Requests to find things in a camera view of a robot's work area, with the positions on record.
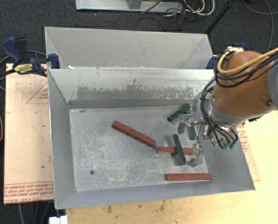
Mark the red-brown flat block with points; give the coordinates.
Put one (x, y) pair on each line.
(164, 150)
(188, 177)
(133, 133)

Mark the dark green flat block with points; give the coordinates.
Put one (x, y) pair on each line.
(191, 133)
(178, 113)
(179, 149)

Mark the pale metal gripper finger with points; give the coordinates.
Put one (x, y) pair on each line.
(198, 154)
(186, 122)

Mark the grey metal bin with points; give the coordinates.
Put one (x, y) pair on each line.
(120, 134)

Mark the brown cardboard board red print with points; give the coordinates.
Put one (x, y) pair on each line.
(27, 134)

